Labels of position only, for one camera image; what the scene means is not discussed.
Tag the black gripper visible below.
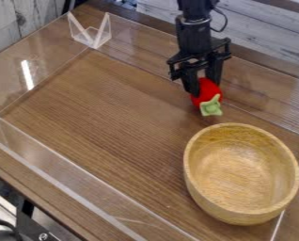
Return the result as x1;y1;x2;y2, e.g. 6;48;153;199
167;38;231;97

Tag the red felt strawberry toy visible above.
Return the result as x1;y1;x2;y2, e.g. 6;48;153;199
189;77;223;117

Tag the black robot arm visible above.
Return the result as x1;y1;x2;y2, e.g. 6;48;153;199
167;0;231;97

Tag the wooden bowl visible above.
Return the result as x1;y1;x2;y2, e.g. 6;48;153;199
183;122;299;226

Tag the clear acrylic corner bracket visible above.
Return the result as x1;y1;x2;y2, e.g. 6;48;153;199
66;13;112;50

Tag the clear acrylic front wall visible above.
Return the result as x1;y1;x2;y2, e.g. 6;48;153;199
0;119;199;241

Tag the black table leg bracket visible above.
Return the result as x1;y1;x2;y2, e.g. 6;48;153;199
16;200;60;241

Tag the black cable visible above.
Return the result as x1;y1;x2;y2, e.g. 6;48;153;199
0;218;21;241

